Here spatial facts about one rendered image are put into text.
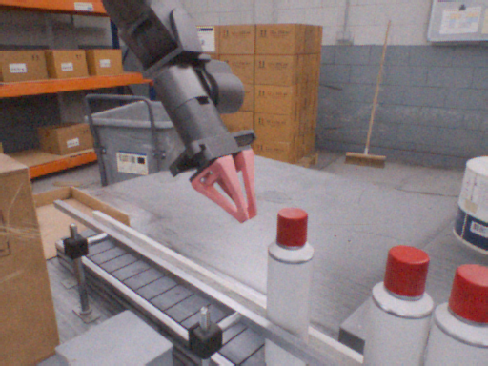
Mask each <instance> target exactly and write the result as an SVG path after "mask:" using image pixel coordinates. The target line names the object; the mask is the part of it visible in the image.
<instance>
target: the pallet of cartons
mask: <svg viewBox="0 0 488 366"><path fill-rule="evenodd" d="M196 28H197V32H198V37H199V39H200V42H201V47H202V49H203V51H204V53H203V54H206V55H209V56H210V57H211V59H213V60H219V61H223V62H226V63H227V64H228V65H229V66H230V67H231V69H232V74H234V75H235V76H236V77H238V78H239V80H240V81H241V83H242V84H243V86H244V103H243V104H242V106H241V108H240V109H239V110H238V111H237V112H234V113H231V114H220V117H221V118H222V120H223V122H224V124H225V126H226V127H227V130H228V131H229V133H233V132H239V131H244V130H250V129H252V130H253V131H254V133H255V134H256V140H255V141H254V142H253V143H252V144H251V145H250V146H251V147H252V151H253V152H254V154H255V155H258V156H261V157H265V158H268V159H273V160H277V161H280V162H284V163H290V164H294V165H297V166H299V167H302V168H309V164H311V165H315V164H316V163H318V151H314V149H315V129H314V128H315V127H316V108H317V96H318V85H319V79H318V78H319V73H320V61H321V49H322V36H323V26H316V25H311V24H310V25H309V24H301V23H265V24H227V25H196Z"/></svg>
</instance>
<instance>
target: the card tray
mask: <svg viewBox="0 0 488 366"><path fill-rule="evenodd" d="M33 197H34V202H35V206H36V210H37V218H38V223H39V228H40V232H41V235H42V244H43V248H44V253H45V257H46V261H47V260H50V259H51V258H56V257H57V253H56V245H55V242H56V240H61V237H64V236H66V235H71V232H70V227H69V226H70V224H71V223H75V224H76V225H77V230H78V232H80V231H85V230H87V229H89V228H88V227H85V226H84V225H83V224H81V223H80V222H77V221H76V220H75V219H73V218H71V217H70V216H68V215H66V214H65V213H62V212H61V211H60V210H56V208H54V205H53V201H56V200H61V201H63V202H65V203H67V205H71V207H73V208H75V209H76V210H78V211H80V212H81V213H82V214H85V215H87V216H89V217H90V218H93V212H94V211H99V212H100V213H102V214H106V215H107V216H108V217H110V218H113V219H115V220H116V221H117V222H121V223H122V224H124V225H125V226H128V227H130V215H129V214H127V213H124V212H122V211H121V210H117V209H116V208H115V207H113V206H112V205H108V204H107V203H105V202H103V201H100V200H98V199H97V198H95V197H94V196H90V195H89V194H87V193H84V192H82V191H80V190H79V189H77V188H74V187H73V186H68V187H65V188H58V189H55V190H51V191H48V192H45V193H37V194H34V195H33ZM93 219H94V218H93Z"/></svg>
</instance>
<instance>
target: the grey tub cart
mask: <svg viewBox="0 0 488 366"><path fill-rule="evenodd" d="M92 98H94V99H113V100H132V101H142V102H135V103H130V104H128V105H125V106H122V107H117V108H114V109H111V110H108V111H102V112H98V113H96V114H92V112H91V109H90V105H89V100H90V99H92ZM84 106H85V109H86V112H87V116H86V117H84V123H87V124H89V127H90V129H91V132H92V135H93V139H94V143H95V145H93V151H94V153H96V154H97V158H98V168H99V172H100V178H101V183H102V187H105V186H108V185H111V184H116V183H119V182H122V181H125V180H131V179H135V178H137V177H139V176H143V175H149V174H152V173H157V172H163V171H166V170H168V169H169V166H170V165H171V164H172V163H173V162H174V160H175V159H176V158H177V157H178V156H179V155H180V154H181V153H182V152H183V151H185V147H184V145H183V143H182V142H181V138H179V136H178V134H177V133H176V129H175V128H174V126H173V122H172V121H171V120H170V118H169V116H168V114H167V113H166V111H165V109H164V108H163V105H162V104H161V102H153V101H151V100H150V99H148V98H146V97H145V96H131V95H110V94H88V95H87V96H86V97H85V98H84Z"/></svg>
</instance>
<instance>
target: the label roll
mask: <svg viewBox="0 0 488 366"><path fill-rule="evenodd" d="M453 233H454V234H455V236H456V237H457V238H458V239H459V240H460V241H461V242H463V243H464V244H466V245H467V246H469V247H472V248H474V249H475V250H477V251H479V252H482V253H485V254H488V156H483V157H478V158H474V159H472V160H468V162H467V166H466V170H465V174H464V177H463V181H462V189H461V193H460V197H459V201H458V204H457V215H456V219H455V223H454V227H453Z"/></svg>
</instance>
